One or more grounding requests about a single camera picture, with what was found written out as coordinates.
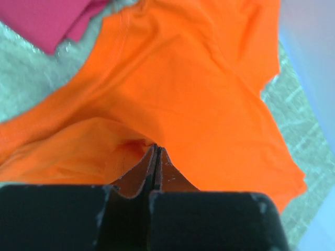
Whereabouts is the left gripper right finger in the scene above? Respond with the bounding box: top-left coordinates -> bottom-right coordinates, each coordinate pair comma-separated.
149,148 -> 289,250

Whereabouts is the folded magenta t shirt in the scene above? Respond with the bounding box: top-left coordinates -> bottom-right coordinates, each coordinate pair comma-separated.
1,0 -> 108,55

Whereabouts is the orange t shirt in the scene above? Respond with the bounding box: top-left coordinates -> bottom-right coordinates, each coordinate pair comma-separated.
1,1 -> 307,211

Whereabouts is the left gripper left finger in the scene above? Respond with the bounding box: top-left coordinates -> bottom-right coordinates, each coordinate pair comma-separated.
1,146 -> 158,250

